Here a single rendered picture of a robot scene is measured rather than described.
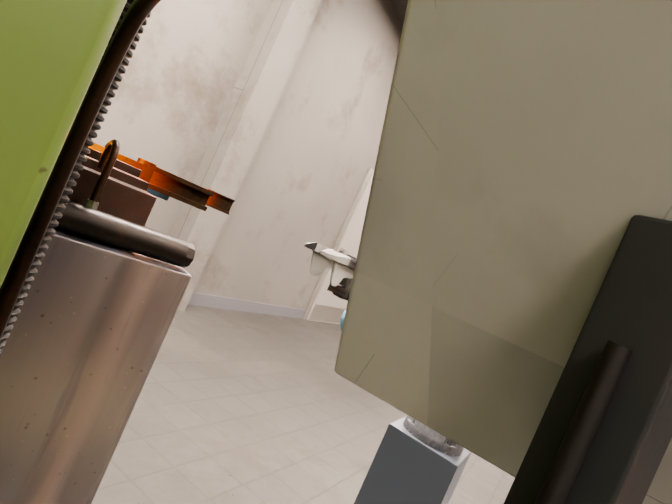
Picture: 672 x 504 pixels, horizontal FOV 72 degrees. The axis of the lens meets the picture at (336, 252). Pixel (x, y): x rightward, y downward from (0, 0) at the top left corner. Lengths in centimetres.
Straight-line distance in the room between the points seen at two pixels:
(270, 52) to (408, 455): 325
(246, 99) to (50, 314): 348
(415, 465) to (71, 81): 136
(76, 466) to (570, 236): 54
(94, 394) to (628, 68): 54
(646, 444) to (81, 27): 27
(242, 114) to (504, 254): 366
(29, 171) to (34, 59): 4
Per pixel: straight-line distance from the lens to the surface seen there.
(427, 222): 28
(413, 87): 27
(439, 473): 145
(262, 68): 397
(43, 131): 21
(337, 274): 81
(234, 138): 386
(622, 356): 23
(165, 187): 68
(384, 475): 150
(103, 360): 56
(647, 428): 23
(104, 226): 51
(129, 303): 54
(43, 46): 21
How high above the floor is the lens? 101
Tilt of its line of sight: level
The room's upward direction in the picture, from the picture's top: 24 degrees clockwise
